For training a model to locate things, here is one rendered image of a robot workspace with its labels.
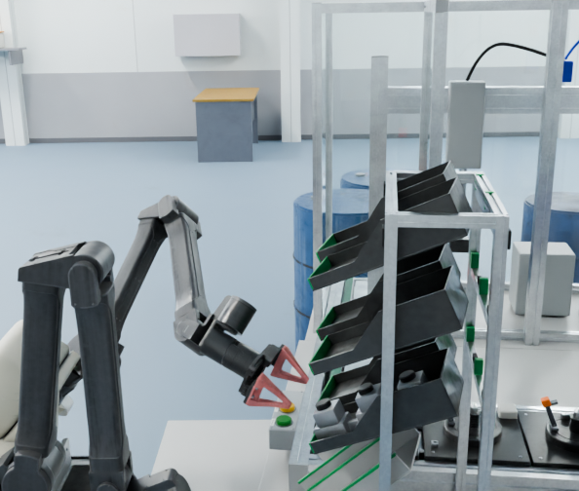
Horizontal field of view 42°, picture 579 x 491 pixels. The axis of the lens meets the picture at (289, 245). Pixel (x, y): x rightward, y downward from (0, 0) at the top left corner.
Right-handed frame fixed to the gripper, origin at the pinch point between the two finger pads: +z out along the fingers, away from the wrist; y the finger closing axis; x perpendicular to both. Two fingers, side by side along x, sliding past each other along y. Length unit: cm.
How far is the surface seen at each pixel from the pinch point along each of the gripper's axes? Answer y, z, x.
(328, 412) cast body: -1.9, 7.2, -0.8
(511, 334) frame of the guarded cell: 133, 46, 28
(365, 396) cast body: 0.4, 11.7, -6.5
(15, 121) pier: 850, -666, 424
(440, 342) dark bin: 14.1, 19.2, -16.5
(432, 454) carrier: 36, 32, 21
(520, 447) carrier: 46, 49, 14
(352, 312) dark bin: 21.6, 1.2, -9.0
